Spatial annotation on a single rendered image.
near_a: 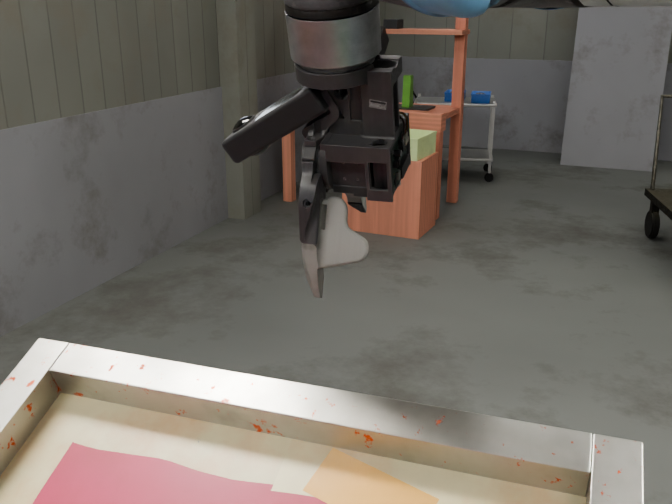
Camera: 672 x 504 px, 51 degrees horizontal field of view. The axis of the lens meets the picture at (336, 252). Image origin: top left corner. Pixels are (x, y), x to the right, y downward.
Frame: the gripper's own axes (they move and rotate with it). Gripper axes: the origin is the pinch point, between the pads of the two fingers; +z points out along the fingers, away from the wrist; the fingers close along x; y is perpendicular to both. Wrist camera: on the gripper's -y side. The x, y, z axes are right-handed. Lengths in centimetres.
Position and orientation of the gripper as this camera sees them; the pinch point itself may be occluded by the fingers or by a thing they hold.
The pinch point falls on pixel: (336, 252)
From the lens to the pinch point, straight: 71.0
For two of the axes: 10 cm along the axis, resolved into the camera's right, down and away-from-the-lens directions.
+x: 3.1, -5.7, 7.6
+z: 1.0, 8.1, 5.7
